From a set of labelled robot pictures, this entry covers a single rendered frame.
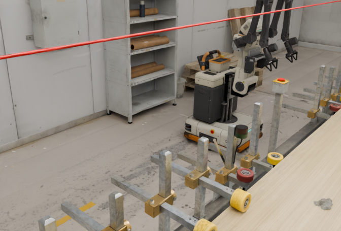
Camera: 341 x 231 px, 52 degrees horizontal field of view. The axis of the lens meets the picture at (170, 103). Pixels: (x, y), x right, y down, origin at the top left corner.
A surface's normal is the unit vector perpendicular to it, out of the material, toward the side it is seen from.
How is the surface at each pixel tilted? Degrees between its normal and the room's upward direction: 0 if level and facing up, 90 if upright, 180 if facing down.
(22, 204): 0
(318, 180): 0
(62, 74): 90
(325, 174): 0
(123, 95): 90
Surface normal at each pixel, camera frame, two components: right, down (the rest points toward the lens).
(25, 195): 0.02, -0.93
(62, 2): 0.76, 0.25
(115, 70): -0.65, 0.26
